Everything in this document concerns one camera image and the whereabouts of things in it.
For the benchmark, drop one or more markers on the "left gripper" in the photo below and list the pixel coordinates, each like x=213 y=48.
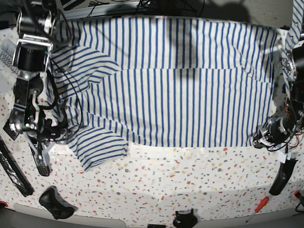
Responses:
x=278 y=143

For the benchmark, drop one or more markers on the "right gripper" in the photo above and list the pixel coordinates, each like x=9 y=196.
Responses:
x=62 y=139

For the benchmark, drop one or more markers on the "blue white striped t-shirt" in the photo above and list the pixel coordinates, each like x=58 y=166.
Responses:
x=167 y=82

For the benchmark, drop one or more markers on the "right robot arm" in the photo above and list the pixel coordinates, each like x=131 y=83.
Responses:
x=42 y=125

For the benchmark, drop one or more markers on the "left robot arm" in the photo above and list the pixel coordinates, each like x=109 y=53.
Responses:
x=292 y=68

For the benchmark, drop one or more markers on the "black cylinder speaker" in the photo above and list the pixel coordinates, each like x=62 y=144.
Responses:
x=12 y=128

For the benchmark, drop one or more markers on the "black tv remote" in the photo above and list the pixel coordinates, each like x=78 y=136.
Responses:
x=40 y=154

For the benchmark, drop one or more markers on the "long black flat bar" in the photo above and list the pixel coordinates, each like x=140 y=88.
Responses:
x=13 y=171

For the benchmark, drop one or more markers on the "small red black clip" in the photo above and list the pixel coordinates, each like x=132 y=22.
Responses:
x=297 y=194

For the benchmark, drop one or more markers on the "black game controller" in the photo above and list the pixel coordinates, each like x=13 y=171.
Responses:
x=54 y=203

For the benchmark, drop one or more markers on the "clear plastic screw box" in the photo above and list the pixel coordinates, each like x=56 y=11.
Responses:
x=8 y=72

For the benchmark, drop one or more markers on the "black curved handle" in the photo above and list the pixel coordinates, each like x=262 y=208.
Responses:
x=283 y=176

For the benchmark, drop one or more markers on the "red handled screwdriver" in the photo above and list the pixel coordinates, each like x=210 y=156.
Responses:
x=262 y=203

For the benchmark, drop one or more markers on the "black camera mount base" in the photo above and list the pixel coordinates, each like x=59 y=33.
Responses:
x=185 y=220

